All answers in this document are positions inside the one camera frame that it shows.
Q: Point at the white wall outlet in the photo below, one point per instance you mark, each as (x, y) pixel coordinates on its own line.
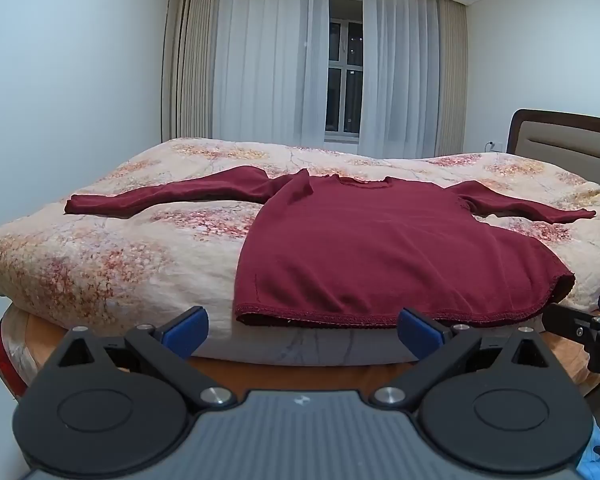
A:
(494, 145)

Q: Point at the reddish wooden bed frame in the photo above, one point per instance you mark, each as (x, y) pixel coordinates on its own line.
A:
(2, 360)

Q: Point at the dark red sweater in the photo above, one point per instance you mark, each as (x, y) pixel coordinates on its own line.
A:
(380, 250)

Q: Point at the sheer white curtain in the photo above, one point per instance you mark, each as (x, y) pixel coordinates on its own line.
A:
(270, 60)
(400, 70)

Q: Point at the window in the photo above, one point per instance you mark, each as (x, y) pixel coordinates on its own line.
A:
(345, 70)

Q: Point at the floral blanket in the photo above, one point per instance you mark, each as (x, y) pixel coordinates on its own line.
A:
(130, 260)

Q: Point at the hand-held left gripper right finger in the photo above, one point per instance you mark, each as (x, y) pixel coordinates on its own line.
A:
(419, 334)

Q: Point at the grey marbled bedding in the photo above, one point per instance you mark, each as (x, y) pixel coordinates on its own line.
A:
(300, 347)

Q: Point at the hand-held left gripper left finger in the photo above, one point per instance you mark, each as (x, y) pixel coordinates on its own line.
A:
(186, 334)

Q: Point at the wooden padded headboard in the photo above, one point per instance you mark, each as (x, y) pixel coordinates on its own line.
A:
(565, 145)

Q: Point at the beige curtain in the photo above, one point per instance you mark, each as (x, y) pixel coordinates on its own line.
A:
(187, 60)
(452, 85)

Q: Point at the orange bed sheet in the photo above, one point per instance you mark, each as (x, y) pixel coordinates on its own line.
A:
(300, 375)

